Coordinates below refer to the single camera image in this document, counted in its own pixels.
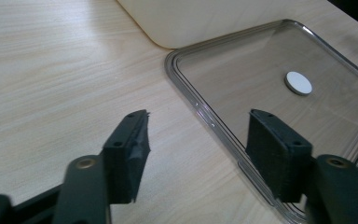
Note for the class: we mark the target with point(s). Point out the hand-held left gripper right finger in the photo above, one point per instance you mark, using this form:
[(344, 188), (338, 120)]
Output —
[(279, 155)]

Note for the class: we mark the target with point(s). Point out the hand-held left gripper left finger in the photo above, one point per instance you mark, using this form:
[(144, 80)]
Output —
[(122, 161)]

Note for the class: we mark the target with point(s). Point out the clear plastic container lid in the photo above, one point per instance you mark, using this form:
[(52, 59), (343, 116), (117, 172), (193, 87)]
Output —
[(245, 81)]

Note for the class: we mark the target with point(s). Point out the cream plastic container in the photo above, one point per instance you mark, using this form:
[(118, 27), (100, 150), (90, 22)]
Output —
[(205, 18)]

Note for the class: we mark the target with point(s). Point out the white round disc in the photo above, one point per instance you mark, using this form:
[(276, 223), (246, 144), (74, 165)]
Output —
[(298, 83)]

